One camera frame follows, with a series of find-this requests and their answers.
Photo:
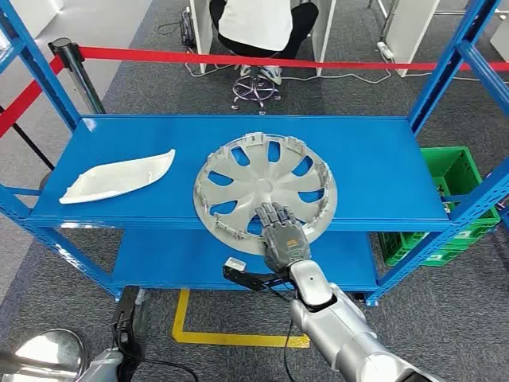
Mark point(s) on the black power strip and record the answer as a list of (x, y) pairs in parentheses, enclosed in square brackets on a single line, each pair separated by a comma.
[(187, 26)]

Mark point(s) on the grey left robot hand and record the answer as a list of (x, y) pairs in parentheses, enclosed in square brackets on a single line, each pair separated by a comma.
[(142, 319)]

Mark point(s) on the silver wheel hubcap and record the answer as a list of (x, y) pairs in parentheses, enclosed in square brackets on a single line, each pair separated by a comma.
[(254, 179)]

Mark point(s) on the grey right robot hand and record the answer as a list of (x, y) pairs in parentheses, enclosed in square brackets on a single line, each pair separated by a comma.
[(284, 240)]

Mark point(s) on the white power strip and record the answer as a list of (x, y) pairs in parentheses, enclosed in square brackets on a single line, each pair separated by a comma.
[(384, 50)]

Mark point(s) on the person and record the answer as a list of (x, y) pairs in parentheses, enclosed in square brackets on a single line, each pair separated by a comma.
[(254, 21)]

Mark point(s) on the white plastic trim part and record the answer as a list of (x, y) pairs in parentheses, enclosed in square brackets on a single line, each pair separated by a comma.
[(115, 179)]

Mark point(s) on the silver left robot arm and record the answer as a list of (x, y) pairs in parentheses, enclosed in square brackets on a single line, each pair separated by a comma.
[(101, 369)]

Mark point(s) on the chrome stanchion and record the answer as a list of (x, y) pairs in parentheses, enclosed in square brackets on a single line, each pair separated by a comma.
[(79, 79), (40, 353)]

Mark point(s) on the black stanchion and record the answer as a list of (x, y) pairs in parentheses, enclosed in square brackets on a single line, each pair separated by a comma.
[(28, 139)]

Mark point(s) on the blue metal shelf rack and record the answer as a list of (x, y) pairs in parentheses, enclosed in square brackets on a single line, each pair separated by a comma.
[(159, 153)]

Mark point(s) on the green plastic crate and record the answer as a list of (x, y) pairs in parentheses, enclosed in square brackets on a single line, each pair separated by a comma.
[(397, 253), (457, 168)]

